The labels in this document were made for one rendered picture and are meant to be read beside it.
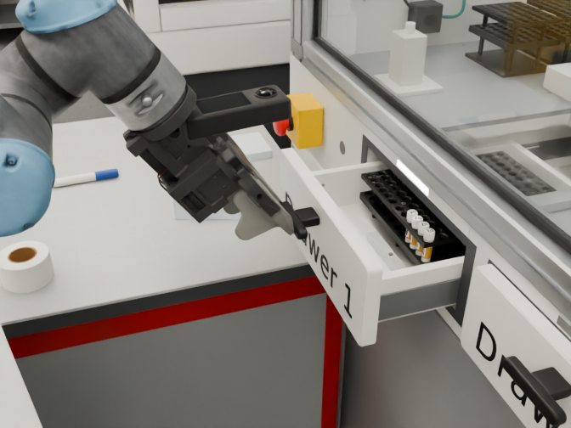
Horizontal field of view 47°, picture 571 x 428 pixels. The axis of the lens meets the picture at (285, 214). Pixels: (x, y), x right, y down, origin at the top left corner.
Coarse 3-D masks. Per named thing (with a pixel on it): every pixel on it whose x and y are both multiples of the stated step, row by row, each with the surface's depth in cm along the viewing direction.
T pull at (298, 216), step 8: (288, 208) 79; (304, 208) 79; (312, 208) 79; (296, 216) 77; (304, 216) 77; (312, 216) 77; (296, 224) 76; (304, 224) 77; (312, 224) 77; (296, 232) 75; (304, 232) 75
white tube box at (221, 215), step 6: (174, 204) 103; (174, 210) 104; (180, 210) 104; (222, 210) 104; (174, 216) 104; (180, 216) 104; (186, 216) 104; (210, 216) 104; (216, 216) 104; (222, 216) 104; (228, 216) 104; (234, 216) 104; (240, 216) 104
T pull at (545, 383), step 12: (504, 360) 58; (516, 360) 57; (516, 372) 56; (528, 372) 56; (540, 372) 56; (552, 372) 56; (528, 384) 55; (540, 384) 55; (552, 384) 55; (564, 384) 55; (528, 396) 55; (540, 396) 54; (552, 396) 54; (564, 396) 55; (540, 408) 54; (552, 408) 53; (552, 420) 52; (564, 420) 52
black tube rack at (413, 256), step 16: (384, 176) 88; (368, 192) 90; (384, 192) 90; (400, 192) 85; (368, 208) 88; (384, 208) 87; (416, 208) 82; (384, 224) 84; (400, 224) 83; (432, 224) 79; (400, 240) 80; (448, 240) 75; (416, 256) 77; (432, 256) 77; (448, 256) 77
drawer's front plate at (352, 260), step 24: (288, 168) 87; (288, 192) 88; (312, 192) 79; (336, 216) 74; (312, 240) 82; (336, 240) 73; (360, 240) 70; (312, 264) 84; (336, 264) 74; (360, 264) 67; (336, 288) 76; (360, 288) 69; (360, 312) 70; (360, 336) 71
